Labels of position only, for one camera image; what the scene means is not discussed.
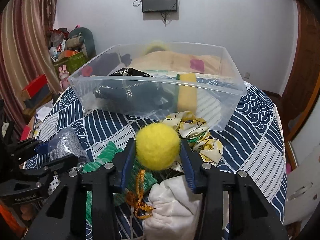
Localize yellow felt ball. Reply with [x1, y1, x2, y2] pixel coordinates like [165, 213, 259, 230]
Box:
[136, 122, 180, 171]

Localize white drawstring pouch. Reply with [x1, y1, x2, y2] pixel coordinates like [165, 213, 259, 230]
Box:
[143, 175, 202, 239]

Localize black bag with chain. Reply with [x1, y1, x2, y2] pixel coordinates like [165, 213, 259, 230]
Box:
[92, 67, 177, 114]

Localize yellow sponge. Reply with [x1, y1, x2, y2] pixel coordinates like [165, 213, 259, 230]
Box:
[176, 73, 197, 114]

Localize green striped sock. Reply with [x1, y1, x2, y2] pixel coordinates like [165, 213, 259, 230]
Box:
[81, 141, 158, 225]

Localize clear plastic bag grey item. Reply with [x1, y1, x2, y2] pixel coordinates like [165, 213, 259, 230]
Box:
[48, 126, 89, 166]

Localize white appliance with stickers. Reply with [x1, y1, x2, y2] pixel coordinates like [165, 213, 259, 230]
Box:
[284, 140, 319, 225]

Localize red box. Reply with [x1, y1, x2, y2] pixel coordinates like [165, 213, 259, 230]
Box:
[20, 74, 47, 101]

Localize blue white patterned tablecloth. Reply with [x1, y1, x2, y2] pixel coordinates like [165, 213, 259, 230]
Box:
[37, 83, 287, 220]

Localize pink rabbit doll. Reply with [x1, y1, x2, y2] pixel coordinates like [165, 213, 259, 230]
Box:
[59, 64, 70, 91]

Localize striped brown curtain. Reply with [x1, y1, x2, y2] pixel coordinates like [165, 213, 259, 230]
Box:
[1, 0, 60, 134]

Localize floral fabric scrunchie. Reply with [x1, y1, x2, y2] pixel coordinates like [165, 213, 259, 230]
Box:
[163, 111, 223, 166]

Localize green box of clutter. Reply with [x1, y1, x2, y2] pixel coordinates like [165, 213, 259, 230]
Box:
[53, 52, 89, 75]

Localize black clothing pile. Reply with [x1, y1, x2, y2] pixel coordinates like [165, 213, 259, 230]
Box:
[99, 53, 132, 68]

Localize green dinosaur plush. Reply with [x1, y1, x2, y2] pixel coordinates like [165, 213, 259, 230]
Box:
[69, 27, 97, 59]

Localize clear plastic storage bin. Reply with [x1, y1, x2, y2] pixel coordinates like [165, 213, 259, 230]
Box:
[69, 42, 247, 131]

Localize beige blanket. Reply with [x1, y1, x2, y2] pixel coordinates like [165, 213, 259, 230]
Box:
[130, 51, 238, 77]

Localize yellow fuzzy hoop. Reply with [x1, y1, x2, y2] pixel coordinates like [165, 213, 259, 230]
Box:
[142, 41, 170, 55]

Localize small black wall monitor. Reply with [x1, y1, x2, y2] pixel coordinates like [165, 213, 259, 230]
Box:
[142, 0, 178, 13]

